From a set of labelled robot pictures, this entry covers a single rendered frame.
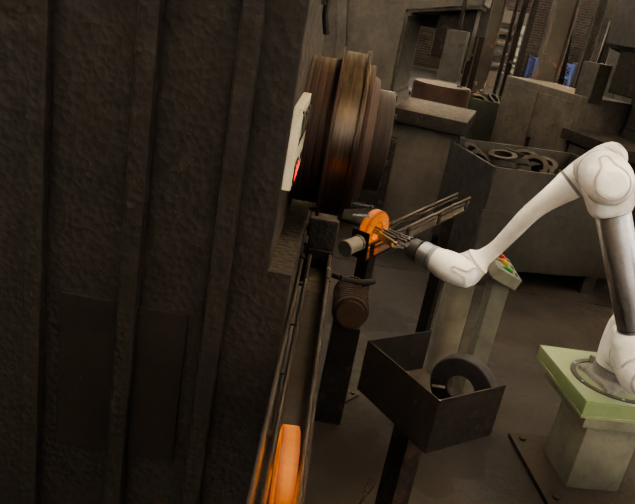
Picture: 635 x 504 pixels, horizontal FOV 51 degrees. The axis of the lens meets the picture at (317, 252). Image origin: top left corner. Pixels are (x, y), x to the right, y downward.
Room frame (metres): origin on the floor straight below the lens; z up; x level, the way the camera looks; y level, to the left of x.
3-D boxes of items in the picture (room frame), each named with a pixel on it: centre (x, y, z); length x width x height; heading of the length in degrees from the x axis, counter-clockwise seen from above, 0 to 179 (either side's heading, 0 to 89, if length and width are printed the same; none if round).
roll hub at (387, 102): (1.87, -0.12, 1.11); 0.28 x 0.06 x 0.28; 0
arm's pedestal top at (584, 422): (2.08, -1.09, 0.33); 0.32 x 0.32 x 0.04; 8
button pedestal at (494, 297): (2.55, -0.75, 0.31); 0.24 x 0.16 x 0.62; 0
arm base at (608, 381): (2.10, -1.08, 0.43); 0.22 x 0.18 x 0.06; 17
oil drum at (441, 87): (6.87, -0.93, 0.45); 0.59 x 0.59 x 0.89
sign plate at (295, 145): (1.53, 0.09, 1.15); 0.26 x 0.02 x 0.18; 0
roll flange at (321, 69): (1.87, 0.06, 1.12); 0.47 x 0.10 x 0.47; 0
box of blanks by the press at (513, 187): (4.32, -1.29, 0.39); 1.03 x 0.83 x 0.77; 105
